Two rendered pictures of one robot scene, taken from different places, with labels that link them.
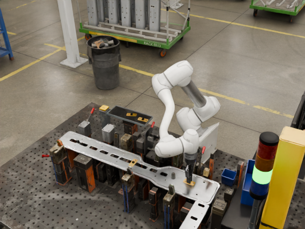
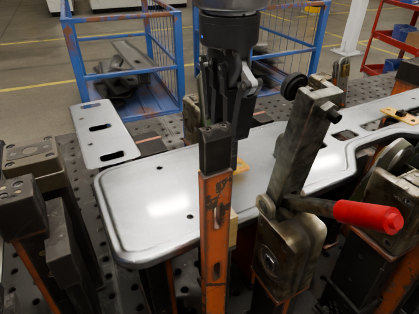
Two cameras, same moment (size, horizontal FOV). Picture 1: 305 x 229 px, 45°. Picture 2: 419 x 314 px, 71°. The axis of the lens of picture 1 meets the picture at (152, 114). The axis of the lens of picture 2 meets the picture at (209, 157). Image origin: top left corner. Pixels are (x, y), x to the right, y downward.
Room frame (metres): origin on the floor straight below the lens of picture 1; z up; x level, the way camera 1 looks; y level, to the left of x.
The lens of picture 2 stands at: (2.03, -0.59, 1.32)
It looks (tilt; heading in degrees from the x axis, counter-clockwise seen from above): 35 degrees down; 123
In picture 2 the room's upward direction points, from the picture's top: straight up
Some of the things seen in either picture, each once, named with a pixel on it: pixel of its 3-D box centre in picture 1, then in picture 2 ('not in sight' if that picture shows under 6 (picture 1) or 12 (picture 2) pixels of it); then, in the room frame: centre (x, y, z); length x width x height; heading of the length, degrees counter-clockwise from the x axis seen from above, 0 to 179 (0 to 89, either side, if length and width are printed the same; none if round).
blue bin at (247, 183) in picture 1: (256, 183); not in sight; (1.73, -0.69, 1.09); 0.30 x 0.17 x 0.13; 160
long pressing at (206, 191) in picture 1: (130, 162); (401, 114); (2.07, 0.18, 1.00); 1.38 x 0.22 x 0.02; 60
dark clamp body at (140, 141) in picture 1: (143, 156); not in sight; (2.26, 0.09, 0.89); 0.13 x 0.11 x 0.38; 150
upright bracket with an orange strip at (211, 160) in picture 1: (210, 179); (213, 295); (1.92, -0.41, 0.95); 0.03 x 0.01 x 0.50; 60
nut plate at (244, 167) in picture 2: (189, 181); (224, 167); (1.84, -0.25, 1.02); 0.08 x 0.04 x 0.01; 60
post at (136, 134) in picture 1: (137, 152); not in sight; (2.30, 0.13, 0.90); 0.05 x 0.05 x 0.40; 60
